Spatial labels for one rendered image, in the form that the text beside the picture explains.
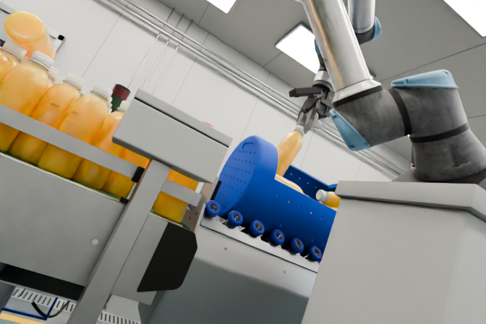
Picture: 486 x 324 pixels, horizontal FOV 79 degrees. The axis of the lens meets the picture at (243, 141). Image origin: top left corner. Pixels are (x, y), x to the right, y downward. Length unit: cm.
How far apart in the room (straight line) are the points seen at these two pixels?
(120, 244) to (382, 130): 58
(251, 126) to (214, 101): 69
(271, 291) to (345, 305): 28
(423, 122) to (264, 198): 43
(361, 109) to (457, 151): 21
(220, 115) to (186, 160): 396
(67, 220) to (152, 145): 22
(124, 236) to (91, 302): 11
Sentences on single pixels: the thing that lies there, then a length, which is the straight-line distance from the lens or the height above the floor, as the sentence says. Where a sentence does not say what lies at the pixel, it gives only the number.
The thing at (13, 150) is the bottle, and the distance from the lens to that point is 75.
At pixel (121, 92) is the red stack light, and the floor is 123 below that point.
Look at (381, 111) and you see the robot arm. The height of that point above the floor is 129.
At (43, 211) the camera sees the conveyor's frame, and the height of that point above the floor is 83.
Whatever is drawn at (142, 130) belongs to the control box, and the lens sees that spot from 55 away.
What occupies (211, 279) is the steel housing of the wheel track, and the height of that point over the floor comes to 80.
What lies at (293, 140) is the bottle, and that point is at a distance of 102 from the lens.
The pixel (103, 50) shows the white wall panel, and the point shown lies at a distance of 451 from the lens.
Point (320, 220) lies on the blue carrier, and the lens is 97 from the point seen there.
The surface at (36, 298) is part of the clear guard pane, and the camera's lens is 124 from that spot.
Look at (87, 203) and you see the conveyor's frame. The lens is 66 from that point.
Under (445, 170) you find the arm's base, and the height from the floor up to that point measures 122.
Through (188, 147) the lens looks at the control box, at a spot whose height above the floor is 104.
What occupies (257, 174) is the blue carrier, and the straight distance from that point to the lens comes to 83.
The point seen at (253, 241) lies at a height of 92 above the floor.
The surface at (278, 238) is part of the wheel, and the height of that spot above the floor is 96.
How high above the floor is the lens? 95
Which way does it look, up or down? 15 degrees up
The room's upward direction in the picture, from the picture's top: 23 degrees clockwise
